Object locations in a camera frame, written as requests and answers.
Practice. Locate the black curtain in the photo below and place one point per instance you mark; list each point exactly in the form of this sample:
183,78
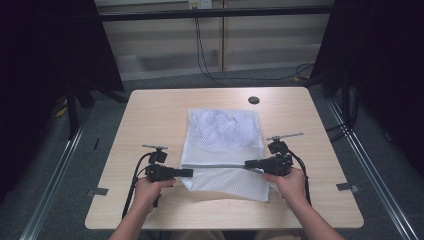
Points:
383,66
40,66

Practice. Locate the white mesh laundry bag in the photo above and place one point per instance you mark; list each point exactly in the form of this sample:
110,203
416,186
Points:
226,183

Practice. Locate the black horizontal bar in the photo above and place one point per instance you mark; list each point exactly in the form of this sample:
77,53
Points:
216,13

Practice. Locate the person's left hand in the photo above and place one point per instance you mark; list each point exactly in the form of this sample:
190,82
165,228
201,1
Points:
146,195

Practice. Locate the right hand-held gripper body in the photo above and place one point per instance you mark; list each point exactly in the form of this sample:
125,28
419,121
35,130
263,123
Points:
280,165

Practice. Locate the white wall outlet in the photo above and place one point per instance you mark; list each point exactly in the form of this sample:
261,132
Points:
200,3

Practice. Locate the black metal stand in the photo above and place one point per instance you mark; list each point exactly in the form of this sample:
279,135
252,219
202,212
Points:
71,113

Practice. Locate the metal floor rail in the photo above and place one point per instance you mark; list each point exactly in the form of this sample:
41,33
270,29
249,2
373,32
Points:
53,180
373,173

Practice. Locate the grey tape strip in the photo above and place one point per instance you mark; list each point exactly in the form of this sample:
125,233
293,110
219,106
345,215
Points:
98,191
346,186

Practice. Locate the person's right hand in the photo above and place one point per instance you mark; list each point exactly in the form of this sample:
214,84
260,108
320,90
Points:
293,186

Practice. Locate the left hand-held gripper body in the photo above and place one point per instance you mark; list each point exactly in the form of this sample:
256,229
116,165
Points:
158,172

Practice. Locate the white clothes inside bag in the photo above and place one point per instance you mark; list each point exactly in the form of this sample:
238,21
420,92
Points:
223,128

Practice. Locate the small black floor tape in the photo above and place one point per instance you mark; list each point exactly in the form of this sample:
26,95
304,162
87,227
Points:
96,143

